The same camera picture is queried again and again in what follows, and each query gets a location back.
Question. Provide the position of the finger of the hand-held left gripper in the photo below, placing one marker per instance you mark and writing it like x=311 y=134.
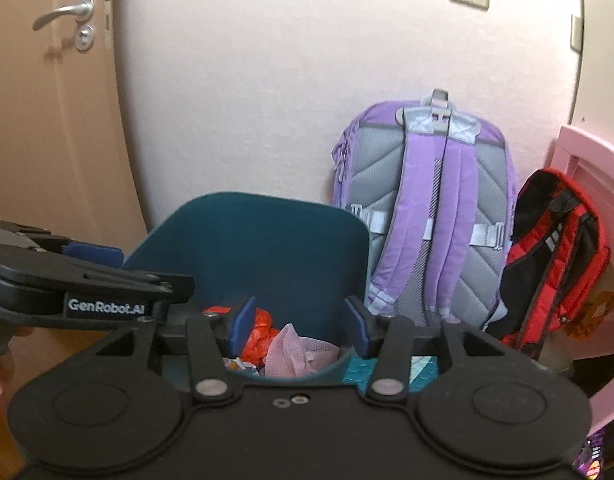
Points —
x=87 y=275
x=94 y=254

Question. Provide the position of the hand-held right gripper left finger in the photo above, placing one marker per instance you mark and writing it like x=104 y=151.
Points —
x=242 y=327

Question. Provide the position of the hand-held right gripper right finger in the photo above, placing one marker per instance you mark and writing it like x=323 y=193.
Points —
x=359 y=330

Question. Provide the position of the red plastic bag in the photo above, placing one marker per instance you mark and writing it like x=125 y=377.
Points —
x=262 y=332

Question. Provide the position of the pink cloth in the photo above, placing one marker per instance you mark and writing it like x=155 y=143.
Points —
x=292 y=355

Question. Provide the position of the teal trash bin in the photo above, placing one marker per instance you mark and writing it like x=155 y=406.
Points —
x=267 y=250

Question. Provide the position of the teal zigzag quilt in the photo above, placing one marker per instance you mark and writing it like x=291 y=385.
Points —
x=427 y=367

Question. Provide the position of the wooden door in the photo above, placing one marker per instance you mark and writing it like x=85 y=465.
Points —
x=47 y=135

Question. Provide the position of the purple backpack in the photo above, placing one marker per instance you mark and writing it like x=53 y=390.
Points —
x=452 y=185

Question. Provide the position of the red black backpack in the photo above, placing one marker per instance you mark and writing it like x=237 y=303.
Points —
x=552 y=240

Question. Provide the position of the silver door lock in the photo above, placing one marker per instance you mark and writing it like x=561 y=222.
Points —
x=84 y=37

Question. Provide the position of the orange paper ornament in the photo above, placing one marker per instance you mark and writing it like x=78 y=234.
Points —
x=602 y=310

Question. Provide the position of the purple snack bag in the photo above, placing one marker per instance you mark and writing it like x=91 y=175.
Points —
x=594 y=460

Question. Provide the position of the pink desk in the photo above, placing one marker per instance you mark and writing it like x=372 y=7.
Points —
x=597 y=160

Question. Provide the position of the white wall switch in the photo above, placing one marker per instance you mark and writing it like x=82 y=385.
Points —
x=577 y=32

